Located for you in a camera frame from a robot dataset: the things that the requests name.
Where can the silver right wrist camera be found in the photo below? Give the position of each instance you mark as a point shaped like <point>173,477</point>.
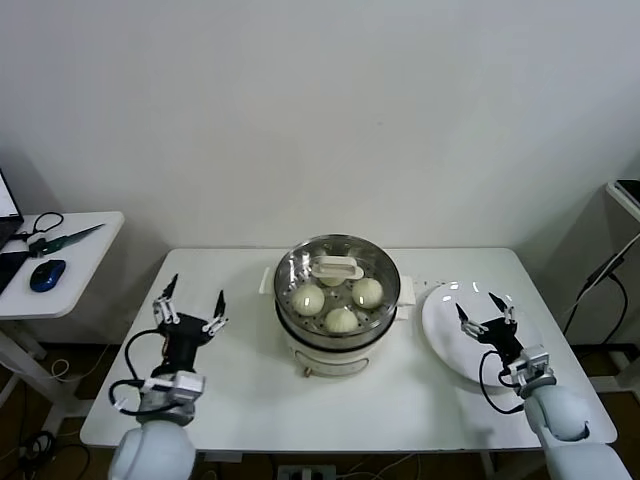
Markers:
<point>535,365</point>

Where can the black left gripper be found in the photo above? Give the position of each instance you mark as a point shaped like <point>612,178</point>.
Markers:
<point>185,335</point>

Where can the white electric cooking pot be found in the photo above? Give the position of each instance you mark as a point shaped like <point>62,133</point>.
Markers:
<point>330,362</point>

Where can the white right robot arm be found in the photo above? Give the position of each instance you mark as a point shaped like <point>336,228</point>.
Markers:
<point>565,420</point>

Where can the white steamed baozi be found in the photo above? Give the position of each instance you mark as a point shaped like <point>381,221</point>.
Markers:
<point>308,300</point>
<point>330,282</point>
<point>368,293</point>
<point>342,321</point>

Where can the blue computer mouse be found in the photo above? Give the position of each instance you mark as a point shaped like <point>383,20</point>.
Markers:
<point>49,274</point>

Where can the black laptop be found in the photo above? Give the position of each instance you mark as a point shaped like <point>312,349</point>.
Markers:
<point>7,230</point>

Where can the white side table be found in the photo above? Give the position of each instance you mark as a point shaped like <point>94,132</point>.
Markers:
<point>85,280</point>

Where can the white shelf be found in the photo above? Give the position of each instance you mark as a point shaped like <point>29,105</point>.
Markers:
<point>615,192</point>

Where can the black flat tablet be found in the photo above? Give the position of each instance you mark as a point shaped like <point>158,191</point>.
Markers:
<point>631,190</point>

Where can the white round plate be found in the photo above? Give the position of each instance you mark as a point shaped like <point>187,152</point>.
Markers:
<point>445,325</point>

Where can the grey power strip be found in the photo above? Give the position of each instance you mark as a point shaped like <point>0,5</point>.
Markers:
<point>306,472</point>

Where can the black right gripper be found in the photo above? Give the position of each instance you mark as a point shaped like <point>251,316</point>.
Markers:
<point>505,335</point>

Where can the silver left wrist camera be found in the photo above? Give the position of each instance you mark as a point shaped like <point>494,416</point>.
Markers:
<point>187,385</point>

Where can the stainless steel steamer basket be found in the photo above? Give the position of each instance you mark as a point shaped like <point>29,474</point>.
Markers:
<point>345,340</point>

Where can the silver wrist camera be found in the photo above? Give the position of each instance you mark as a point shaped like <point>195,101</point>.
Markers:
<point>187,385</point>
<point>535,365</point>

